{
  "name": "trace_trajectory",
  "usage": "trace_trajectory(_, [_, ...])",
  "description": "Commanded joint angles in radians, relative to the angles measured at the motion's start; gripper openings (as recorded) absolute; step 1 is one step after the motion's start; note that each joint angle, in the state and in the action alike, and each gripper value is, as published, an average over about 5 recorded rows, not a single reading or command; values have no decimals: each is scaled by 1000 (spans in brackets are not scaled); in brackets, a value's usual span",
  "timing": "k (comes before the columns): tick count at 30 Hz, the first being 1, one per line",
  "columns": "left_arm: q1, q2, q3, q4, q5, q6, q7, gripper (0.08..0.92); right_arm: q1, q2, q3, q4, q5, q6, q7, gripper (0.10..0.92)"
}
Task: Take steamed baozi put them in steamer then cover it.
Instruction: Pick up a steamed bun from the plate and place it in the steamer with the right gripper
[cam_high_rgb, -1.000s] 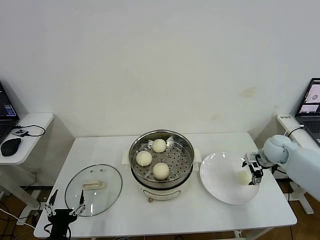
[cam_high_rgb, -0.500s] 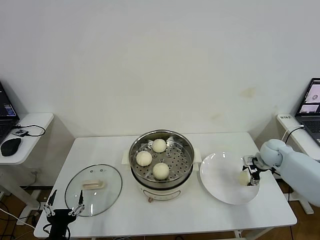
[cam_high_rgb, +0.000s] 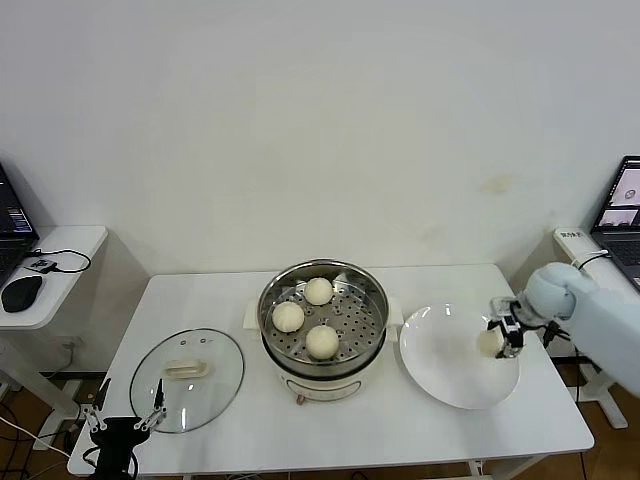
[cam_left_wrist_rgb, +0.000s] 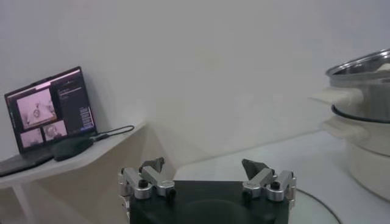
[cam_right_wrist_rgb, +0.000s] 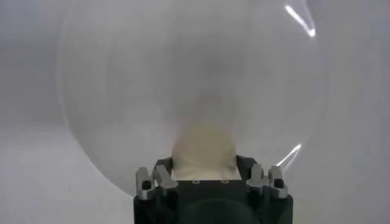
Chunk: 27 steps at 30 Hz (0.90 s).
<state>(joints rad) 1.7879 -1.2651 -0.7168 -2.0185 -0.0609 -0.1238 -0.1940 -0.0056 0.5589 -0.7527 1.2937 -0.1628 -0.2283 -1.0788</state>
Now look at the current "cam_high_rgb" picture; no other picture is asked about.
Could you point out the white rectangular work table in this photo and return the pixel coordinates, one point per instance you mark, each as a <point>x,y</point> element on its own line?
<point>200,300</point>

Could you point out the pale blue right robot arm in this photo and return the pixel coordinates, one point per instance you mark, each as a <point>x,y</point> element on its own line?
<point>600,325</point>

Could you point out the stainless perforated steamer basket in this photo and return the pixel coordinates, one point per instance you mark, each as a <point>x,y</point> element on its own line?
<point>360,320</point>

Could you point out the white side desk with label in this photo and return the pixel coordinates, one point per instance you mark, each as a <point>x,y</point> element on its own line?
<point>600,272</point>

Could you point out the round white plate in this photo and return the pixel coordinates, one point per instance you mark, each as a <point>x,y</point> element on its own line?
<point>440,360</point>

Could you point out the small black usb hub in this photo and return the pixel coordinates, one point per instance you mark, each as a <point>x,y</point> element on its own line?
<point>39,266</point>

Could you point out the white side desk with mouse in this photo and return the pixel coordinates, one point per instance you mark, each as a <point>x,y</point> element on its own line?
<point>75,240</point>

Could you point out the black computer mouse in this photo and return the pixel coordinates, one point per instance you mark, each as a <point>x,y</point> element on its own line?
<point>20,294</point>

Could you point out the black laptop with dark screen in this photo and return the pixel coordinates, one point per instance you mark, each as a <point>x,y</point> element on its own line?
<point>10,220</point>

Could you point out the grey laptop with bright windows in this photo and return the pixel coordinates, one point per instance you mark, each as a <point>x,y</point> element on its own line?
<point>620,200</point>

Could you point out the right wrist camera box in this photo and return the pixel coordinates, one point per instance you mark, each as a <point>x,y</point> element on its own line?
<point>507,324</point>

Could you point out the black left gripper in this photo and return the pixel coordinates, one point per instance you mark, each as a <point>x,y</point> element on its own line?
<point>117,442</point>

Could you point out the white steamed baozi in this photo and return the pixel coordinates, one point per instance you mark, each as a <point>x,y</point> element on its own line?
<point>318,291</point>
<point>321,343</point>
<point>489,344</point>
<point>288,317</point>

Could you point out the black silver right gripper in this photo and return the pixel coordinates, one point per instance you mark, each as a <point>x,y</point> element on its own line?
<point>507,306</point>

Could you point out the cream electric cooker base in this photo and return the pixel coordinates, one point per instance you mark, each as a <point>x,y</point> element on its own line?
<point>325,387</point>

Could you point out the round glass pot lid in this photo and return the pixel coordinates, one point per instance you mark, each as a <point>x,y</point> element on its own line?
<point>220,360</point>

